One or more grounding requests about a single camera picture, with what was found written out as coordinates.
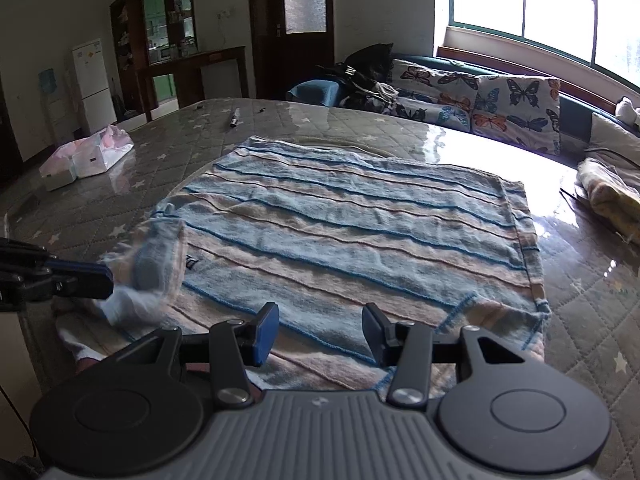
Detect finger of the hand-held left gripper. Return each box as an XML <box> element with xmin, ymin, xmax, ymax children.
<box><xmin>22</xmin><ymin>259</ymin><xmax>115</xmax><ymax>302</ymax></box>

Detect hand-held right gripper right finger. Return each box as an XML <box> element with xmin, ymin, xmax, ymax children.
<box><xmin>362</xmin><ymin>302</ymin><xmax>543</xmax><ymax>407</ymax></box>

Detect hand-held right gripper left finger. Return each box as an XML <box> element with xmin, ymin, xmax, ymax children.
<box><xmin>125</xmin><ymin>302</ymin><xmax>280</xmax><ymax>408</ymax></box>

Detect blue striped towel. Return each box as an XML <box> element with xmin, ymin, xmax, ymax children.
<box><xmin>55</xmin><ymin>135</ymin><xmax>552</xmax><ymax>396</ymax></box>

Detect black clothes pile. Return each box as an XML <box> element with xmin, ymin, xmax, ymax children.
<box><xmin>317</xmin><ymin>42</ymin><xmax>398</xmax><ymax>108</ymax></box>

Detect small white box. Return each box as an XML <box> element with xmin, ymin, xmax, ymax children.
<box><xmin>71</xmin><ymin>152</ymin><xmax>108</xmax><ymax>179</ymax></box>
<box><xmin>44</xmin><ymin>166</ymin><xmax>78</xmax><ymax>192</ymax></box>

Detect pink white plastic bag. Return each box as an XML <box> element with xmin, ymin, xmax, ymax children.
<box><xmin>40</xmin><ymin>126</ymin><xmax>135</xmax><ymax>192</ymax></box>

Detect white refrigerator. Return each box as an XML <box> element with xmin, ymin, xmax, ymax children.
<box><xmin>71</xmin><ymin>39</ymin><xmax>118</xmax><ymax>126</ymax></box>

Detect blue sofa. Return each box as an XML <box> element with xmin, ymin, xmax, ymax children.
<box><xmin>286</xmin><ymin>52</ymin><xmax>640</xmax><ymax>171</ymax></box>

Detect butterfly print pillow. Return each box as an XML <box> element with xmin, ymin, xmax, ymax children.
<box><xmin>389</xmin><ymin>58</ymin><xmax>481</xmax><ymax>133</ymax></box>
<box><xmin>472</xmin><ymin>75</ymin><xmax>562</xmax><ymax>156</ymax></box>

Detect wooden display cabinet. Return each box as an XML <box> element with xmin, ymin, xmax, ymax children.
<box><xmin>110</xmin><ymin>0</ymin><xmax>248</xmax><ymax>123</ymax></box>

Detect dark wooden door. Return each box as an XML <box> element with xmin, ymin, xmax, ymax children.
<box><xmin>247</xmin><ymin>0</ymin><xmax>335</xmax><ymax>106</ymax></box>

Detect yellow folded cloth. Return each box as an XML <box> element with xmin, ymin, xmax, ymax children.
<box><xmin>575</xmin><ymin>157</ymin><xmax>640</xmax><ymax>246</ymax></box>

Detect white pillow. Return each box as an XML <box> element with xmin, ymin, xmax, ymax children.
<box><xmin>582</xmin><ymin>111</ymin><xmax>640</xmax><ymax>171</ymax></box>

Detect white plush toy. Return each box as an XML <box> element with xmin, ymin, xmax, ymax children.
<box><xmin>615</xmin><ymin>96</ymin><xmax>640</xmax><ymax>126</ymax></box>

